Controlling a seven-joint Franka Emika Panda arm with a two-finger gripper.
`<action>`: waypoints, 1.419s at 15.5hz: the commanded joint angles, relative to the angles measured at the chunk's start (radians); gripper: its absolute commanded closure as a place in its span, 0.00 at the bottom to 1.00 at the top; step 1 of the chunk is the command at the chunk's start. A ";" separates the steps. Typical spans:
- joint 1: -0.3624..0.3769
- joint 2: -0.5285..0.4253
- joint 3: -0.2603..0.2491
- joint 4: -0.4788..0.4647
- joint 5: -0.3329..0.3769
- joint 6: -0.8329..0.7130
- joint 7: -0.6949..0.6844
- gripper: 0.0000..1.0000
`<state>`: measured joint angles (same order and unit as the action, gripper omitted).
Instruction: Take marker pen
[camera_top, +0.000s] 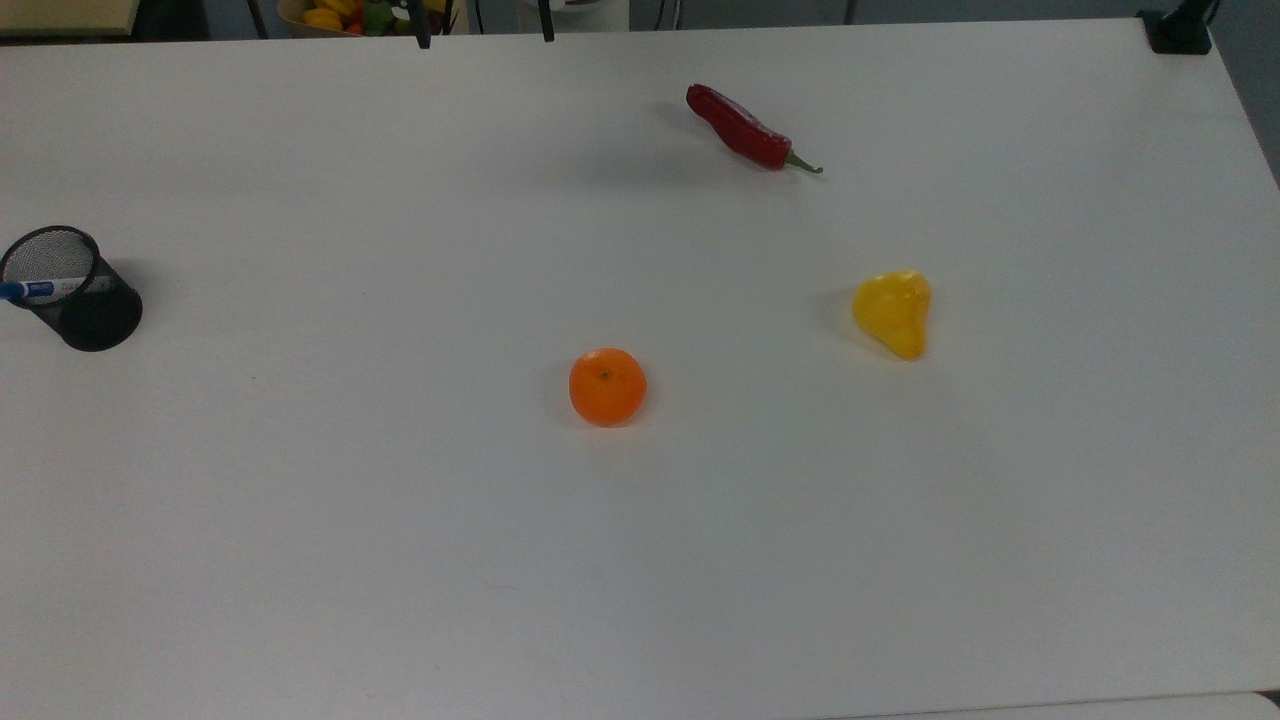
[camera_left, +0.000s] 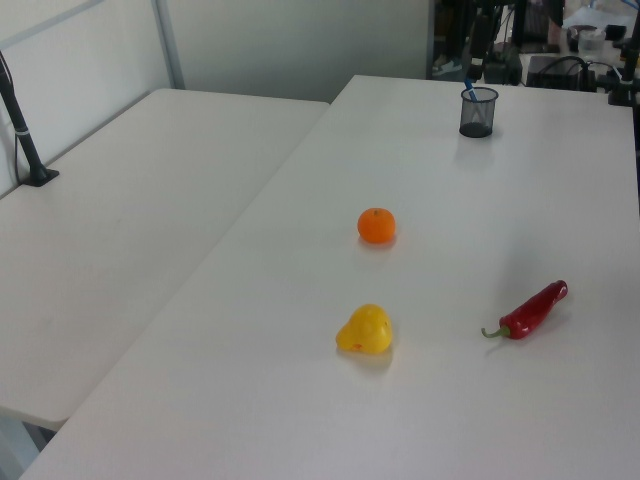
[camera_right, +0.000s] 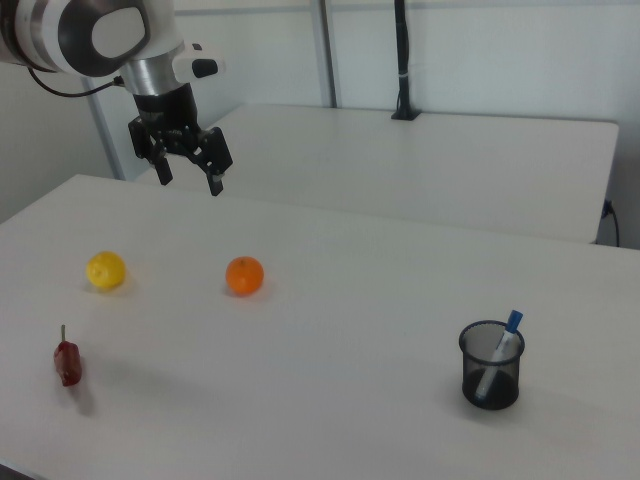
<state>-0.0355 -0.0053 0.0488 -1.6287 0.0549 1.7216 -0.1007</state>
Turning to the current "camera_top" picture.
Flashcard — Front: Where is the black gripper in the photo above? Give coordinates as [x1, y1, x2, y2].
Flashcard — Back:
[393, 0, 433, 49]

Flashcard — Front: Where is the red chili pepper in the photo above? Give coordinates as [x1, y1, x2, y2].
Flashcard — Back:
[686, 84, 824, 175]

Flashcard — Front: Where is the orange mandarin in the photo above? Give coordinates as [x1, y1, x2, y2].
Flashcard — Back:
[569, 348, 648, 428]

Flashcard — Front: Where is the light wooden desk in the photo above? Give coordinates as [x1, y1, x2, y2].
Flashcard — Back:
[0, 0, 141, 38]

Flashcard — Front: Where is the black mesh pen cup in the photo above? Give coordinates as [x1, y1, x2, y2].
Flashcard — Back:
[0, 226, 143, 353]

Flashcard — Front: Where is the yellow bell pepper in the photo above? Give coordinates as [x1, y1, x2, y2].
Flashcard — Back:
[852, 269, 933, 362]

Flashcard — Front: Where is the black table clamp stand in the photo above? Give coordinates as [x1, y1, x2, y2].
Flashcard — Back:
[1138, 0, 1223, 55]

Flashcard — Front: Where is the basket of toy fruit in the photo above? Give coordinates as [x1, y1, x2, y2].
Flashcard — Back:
[278, 0, 456, 39]

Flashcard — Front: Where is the blue white marker pen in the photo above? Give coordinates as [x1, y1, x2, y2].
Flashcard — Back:
[0, 278, 96, 304]

